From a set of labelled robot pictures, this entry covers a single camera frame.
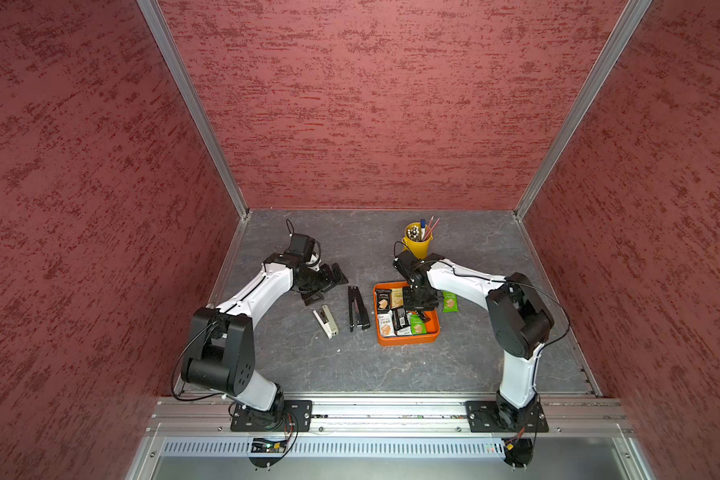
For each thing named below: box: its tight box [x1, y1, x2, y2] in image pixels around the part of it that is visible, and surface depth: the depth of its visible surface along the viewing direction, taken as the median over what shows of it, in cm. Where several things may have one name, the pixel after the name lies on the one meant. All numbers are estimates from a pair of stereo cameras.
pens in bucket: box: [407, 215, 441, 241], surface depth 104 cm
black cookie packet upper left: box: [376, 289, 392, 313], surface depth 94 cm
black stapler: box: [348, 286, 371, 332], surface depth 93 cm
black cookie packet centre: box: [392, 307, 412, 336], surface depth 89 cm
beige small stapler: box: [312, 304, 339, 339], surface depth 90 cm
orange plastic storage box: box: [373, 281, 440, 346], surface depth 88 cm
